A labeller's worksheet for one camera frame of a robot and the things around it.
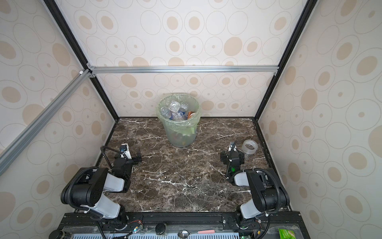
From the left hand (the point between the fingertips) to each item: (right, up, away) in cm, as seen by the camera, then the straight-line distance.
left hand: (134, 146), depth 90 cm
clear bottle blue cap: (+30, +25, +5) cm, 39 cm away
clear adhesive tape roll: (+75, -2, +13) cm, 76 cm away
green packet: (+79, -39, -21) cm, 90 cm away
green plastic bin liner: (+33, +12, -10) cm, 37 cm away
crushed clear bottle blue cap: (+26, +19, +5) cm, 33 cm away
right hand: (+62, -3, +4) cm, 62 cm away
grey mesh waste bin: (+26, +4, +5) cm, 27 cm away
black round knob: (+22, -33, -27) cm, 47 cm away
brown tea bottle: (+33, +20, +5) cm, 39 cm away
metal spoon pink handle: (+32, -41, -18) cm, 55 cm away
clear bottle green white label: (+25, +23, -7) cm, 35 cm away
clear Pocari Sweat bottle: (+19, +20, -2) cm, 28 cm away
